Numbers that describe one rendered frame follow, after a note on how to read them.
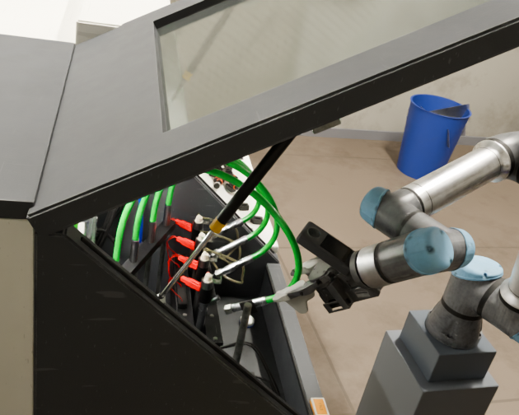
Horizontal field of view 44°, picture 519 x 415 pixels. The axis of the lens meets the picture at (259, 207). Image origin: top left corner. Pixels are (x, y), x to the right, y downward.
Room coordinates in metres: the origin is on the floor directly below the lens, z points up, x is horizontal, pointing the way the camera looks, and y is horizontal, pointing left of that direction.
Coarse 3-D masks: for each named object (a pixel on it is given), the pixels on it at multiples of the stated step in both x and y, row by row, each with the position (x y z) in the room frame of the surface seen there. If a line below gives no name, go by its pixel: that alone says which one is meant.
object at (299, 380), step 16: (272, 272) 1.45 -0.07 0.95; (272, 288) 1.38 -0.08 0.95; (272, 304) 1.37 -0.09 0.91; (272, 320) 1.34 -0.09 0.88; (288, 320) 1.26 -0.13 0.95; (272, 336) 1.31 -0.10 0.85; (288, 336) 1.20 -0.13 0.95; (288, 352) 1.17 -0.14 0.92; (304, 352) 1.16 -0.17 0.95; (288, 368) 1.15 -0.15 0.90; (304, 368) 1.10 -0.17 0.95; (288, 384) 1.12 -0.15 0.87; (304, 384) 1.05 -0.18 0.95; (288, 400) 1.10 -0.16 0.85; (304, 400) 1.01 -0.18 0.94
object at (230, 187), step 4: (216, 168) 1.93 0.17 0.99; (220, 168) 1.91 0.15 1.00; (224, 168) 1.86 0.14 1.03; (228, 168) 1.85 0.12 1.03; (228, 172) 1.84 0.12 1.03; (232, 172) 1.88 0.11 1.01; (212, 176) 1.87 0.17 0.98; (236, 176) 1.88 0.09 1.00; (216, 180) 1.83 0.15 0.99; (220, 180) 1.79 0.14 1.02; (224, 180) 1.83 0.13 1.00; (216, 184) 1.77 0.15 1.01; (220, 184) 1.78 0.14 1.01; (224, 184) 1.83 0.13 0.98; (228, 184) 1.81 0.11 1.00; (232, 184) 1.79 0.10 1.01; (216, 188) 1.77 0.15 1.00; (228, 188) 1.80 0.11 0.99; (232, 188) 1.80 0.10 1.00; (236, 188) 1.78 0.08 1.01
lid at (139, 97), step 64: (192, 0) 1.42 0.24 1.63; (256, 0) 1.34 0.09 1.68; (320, 0) 1.21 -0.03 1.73; (384, 0) 1.11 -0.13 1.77; (448, 0) 1.02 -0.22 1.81; (512, 0) 0.91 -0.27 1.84; (128, 64) 1.15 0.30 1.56; (192, 64) 1.09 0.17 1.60; (256, 64) 1.01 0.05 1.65; (320, 64) 0.93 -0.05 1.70; (384, 64) 0.83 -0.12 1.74; (448, 64) 0.83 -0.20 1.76; (64, 128) 0.94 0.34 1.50; (128, 128) 0.87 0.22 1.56; (192, 128) 0.81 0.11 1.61; (256, 128) 0.77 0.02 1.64; (320, 128) 0.82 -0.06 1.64; (64, 192) 0.73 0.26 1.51; (128, 192) 0.73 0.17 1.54
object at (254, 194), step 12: (228, 180) 1.04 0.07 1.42; (240, 180) 1.05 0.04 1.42; (252, 192) 1.04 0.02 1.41; (132, 204) 1.07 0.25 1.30; (264, 204) 1.03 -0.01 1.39; (276, 216) 1.03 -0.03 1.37; (120, 228) 1.07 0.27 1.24; (288, 228) 1.03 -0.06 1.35; (120, 240) 1.08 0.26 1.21; (288, 240) 1.03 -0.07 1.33; (300, 252) 1.02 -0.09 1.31; (300, 264) 1.02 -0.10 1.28; (300, 276) 1.02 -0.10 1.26
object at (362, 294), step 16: (352, 256) 0.96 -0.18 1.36; (320, 272) 0.98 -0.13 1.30; (336, 272) 0.97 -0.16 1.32; (352, 272) 0.93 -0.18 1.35; (320, 288) 0.96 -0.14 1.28; (336, 288) 0.95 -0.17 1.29; (352, 288) 0.96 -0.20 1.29; (368, 288) 0.93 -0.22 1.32; (336, 304) 0.97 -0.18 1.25; (352, 304) 0.95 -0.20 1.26
